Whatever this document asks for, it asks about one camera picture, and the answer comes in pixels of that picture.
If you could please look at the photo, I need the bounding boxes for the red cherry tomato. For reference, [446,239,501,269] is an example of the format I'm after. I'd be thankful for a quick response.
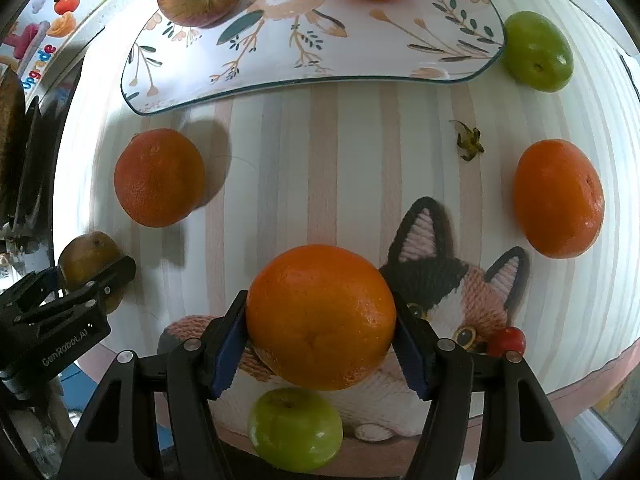
[486,326,527,358]

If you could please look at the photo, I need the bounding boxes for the dried fruit stem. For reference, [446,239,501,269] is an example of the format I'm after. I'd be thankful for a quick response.
[449,120,485,162]

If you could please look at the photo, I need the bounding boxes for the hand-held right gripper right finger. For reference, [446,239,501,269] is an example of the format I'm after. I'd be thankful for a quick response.
[390,292,583,480]

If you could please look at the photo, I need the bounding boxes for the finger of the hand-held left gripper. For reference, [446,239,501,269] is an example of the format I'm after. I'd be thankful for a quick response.
[0,267,63,322]
[62,255,137,317]

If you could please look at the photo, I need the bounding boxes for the green apple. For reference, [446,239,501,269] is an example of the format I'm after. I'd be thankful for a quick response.
[247,386,345,473]
[500,10,575,93]

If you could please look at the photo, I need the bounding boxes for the brown pear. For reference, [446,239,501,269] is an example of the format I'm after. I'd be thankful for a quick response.
[57,231,127,316]

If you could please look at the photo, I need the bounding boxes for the striped cat table mat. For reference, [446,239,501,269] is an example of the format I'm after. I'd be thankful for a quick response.
[52,0,640,476]

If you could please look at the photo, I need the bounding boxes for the colourful wall stickers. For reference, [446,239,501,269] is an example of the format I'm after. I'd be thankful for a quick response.
[0,0,82,106]

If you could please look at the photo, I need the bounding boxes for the large orange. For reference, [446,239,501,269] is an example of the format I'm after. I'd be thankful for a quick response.
[245,244,398,392]

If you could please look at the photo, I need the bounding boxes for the floral ceramic plate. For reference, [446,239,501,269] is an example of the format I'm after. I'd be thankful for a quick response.
[120,0,507,118]

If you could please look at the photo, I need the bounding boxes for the dark reddish orange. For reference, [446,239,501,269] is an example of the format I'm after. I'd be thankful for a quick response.
[113,128,207,228]

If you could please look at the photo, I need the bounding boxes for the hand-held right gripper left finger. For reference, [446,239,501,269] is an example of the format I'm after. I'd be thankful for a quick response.
[55,290,251,480]

